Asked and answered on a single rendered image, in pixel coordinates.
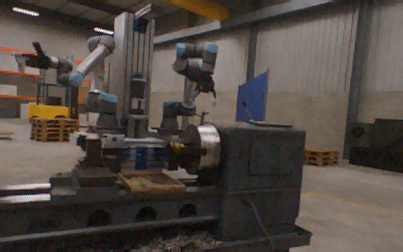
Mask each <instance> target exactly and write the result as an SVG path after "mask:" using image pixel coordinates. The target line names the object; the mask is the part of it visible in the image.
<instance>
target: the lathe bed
mask: <svg viewBox="0 0 403 252"><path fill-rule="evenodd" d="M201 179H203V178H194V179H177V180H179V181H180V182H181V183H184V185H185V186H186V187H185V192H178V193H167V194H155V195H151V194H150V195H130V194H129V193H128V191H127V190H126V189H125V187H123V185H122V183H119V182H120V181H115V182H116V184H117V185H118V186H119V189H120V190H119V198H118V199H113V200H102V201H90V202H67V203H51V200H50V195H49V192H50V190H51V193H52V189H54V188H69V187H72V185H54V186H50V183H49V184H28V185H6V186H0V246H4V245H11V244H17V243H24V242H34V241H44V240H51V239H58V238H65V237H78V236H85V235H92V234H104V233H111V232H118V231H130V230H137V229H144V228H156V227H163V226H176V225H182V224H195V223H201V222H214V221H220V200H221V194H222V192H223V190H224V189H223V188H216V186H206V180H201ZM119 184H121V185H119ZM40 185H41V186H40ZM42 185H43V188H42ZM15 186H16V187H15ZM29 186H30V187H29ZM13 187H15V188H13ZM17 187H18V188H17ZM23 187H24V188H23ZM25 187H26V188H25ZM40 187H41V188H40ZM1 188H2V189H1ZM8 188H9V189H8ZM191 189H192V190H191ZM120 193H121V194H120ZM126 193H127V194H126ZM40 197H42V198H40ZM35 198H36V199H35ZM38 198H40V199H38ZM22 199H23V200H22ZM30 199H31V200H30ZM3 200H5V201H3ZM29 200H30V201H29ZM2 201H3V202H2ZM185 205H188V206H185ZM148 206H149V207H148ZM182 206H183V207H182ZM184 206H185V208H184ZM143 207H144V208H143ZM147 207H148V208H147ZM180 208H183V209H185V210H183V209H182V210H181V209H180ZM141 209H142V210H141ZM139 210H141V212H140V211H139ZM99 212H100V213H99ZM101 213H103V214H102V215H100V214H101ZM90 214H95V215H93V216H92V215H90ZM98 214H99V215H98ZM39 216H40V217H39ZM96 216H97V217H96ZM99 216H103V217H99ZM145 216H146V217H145ZM37 218H38V219H37ZM35 221H37V222H35ZM98 221H99V222H98ZM31 222H32V223H31ZM30 223H31V224H30Z"/></svg>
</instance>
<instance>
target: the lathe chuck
mask: <svg viewBox="0 0 403 252"><path fill-rule="evenodd" d="M188 129H189V137H190V141H191V142H192V143H193V145H192V146H194V147H197V148H206V155H204V156H203V155H193V156H190V157H189V161H188V163H187V167H186V172H187V174H189V175H206V174H208V173H209V172H210V170H211V169H212V166H213V164H214V159H215V155H216V143H215V139H214V134H213V132H212V129H210V127H209V126H207V125H206V124H203V126H199V124H189V125H188ZM204 168H206V171H201V170H202V169H204Z"/></svg>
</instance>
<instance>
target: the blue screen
mask: <svg viewBox="0 0 403 252"><path fill-rule="evenodd" d="M269 74H270V68H267V72H264V73H263V74H260V75H259V76H257V77H256V78H253V79H252V80H251V78H249V81H248V82H246V83H244V84H242V85H238V91H237V108H236V116H235V122H236V121H244V122H246V123H247V122H248V121H252V120H251V118H250V116H249V114H248V112H247V110H246V108H244V106H243V105H242V102H243V101H244V102H245V103H246V106H247V108H248V111H249V112H250V115H251V116H252V119H253V120H254V121H259V122H265V113H266V105H267V89H268V81H269Z"/></svg>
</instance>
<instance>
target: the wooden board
mask: <svg viewBox="0 0 403 252"><path fill-rule="evenodd" d="M132 175H133V176H132ZM142 175H143V176H142ZM144 175H145V176H144ZM147 175H148V176H147ZM149 175H151V176H149ZM152 175H160V178H161V177H163V179H162V178H161V180H162V181H161V180H160V179H157V178H159V176H156V177H157V178H155V176H153V177H154V178H153V177H152ZM161 175H163V176H161ZM124 176H125V177H124ZM126 176H127V177H126ZM135 176H137V177H135ZM164 177H167V178H166V179H167V180H166V179H165V178H164ZM127 178H128V179H127ZM149 178H150V179H149ZM151 178H152V179H151ZM137 179H139V180H137ZM147 179H148V180H147ZM168 179H169V180H170V181H171V183H168V182H170V181H169V180H168ZM118 180H119V181H120V183H122V185H123V187H125V189H126V190H127V191H128V193H129V194H130V195H150V194H151V195H155V194H167V193H178V192H185V187H186V186H185V185H184V183H181V182H180V181H178V180H177V179H174V177H173V178H172V176H171V175H168V173H165V172H144V173H143V172H137V173H118ZM158 180H160V181H158ZM165 181H166V182H167V183H168V184H167V183H166V182H165ZM163 182H164V183H165V184H164V183H163ZM130 183H131V184H130ZM174 183H176V184H174ZM162 184H164V185H165V186H164V185H162ZM172 184H173V185H172ZM137 185H138V186H137ZM151 185H152V186H151ZM140 186H145V187H140ZM149 186H150V187H149Z"/></svg>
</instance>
